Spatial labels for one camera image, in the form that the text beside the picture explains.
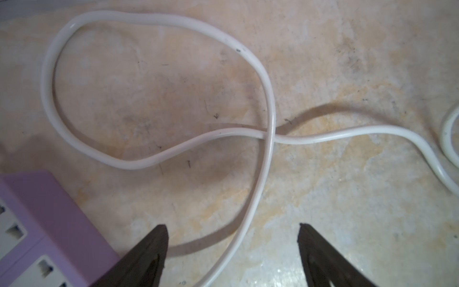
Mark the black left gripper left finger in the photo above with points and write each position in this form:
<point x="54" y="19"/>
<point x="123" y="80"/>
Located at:
<point x="142" y="266"/>

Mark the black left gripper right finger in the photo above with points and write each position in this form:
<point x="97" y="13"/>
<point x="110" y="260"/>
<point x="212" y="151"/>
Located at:
<point x="323" y="265"/>

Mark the purple power strip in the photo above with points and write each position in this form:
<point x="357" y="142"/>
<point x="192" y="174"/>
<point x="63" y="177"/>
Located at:
<point x="46" y="239"/>

